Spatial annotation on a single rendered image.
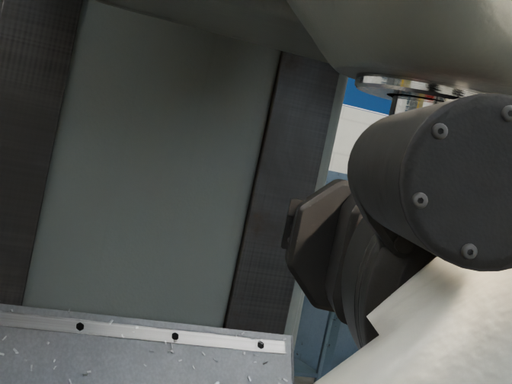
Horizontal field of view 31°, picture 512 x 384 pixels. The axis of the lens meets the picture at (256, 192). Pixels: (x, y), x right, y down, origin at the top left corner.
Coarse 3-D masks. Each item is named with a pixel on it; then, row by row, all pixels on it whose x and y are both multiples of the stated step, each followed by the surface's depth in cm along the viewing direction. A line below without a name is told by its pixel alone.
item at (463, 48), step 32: (288, 0) 44; (320, 0) 40; (352, 0) 38; (384, 0) 36; (416, 0) 35; (448, 0) 35; (480, 0) 34; (320, 32) 42; (352, 32) 39; (384, 32) 37; (416, 32) 36; (448, 32) 35; (480, 32) 35; (352, 64) 41; (384, 64) 39; (416, 64) 37; (448, 64) 37; (480, 64) 36
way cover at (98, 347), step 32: (0, 320) 72; (32, 320) 74; (64, 320) 75; (96, 320) 76; (128, 320) 77; (0, 352) 72; (32, 352) 73; (64, 352) 74; (96, 352) 75; (128, 352) 77; (160, 352) 78; (192, 352) 79; (224, 352) 81; (256, 352) 82; (288, 352) 84
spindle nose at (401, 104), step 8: (400, 96) 43; (408, 96) 42; (416, 96) 42; (392, 104) 43; (400, 104) 43; (408, 104) 42; (416, 104) 42; (424, 104) 42; (432, 104) 41; (392, 112) 43; (400, 112) 42
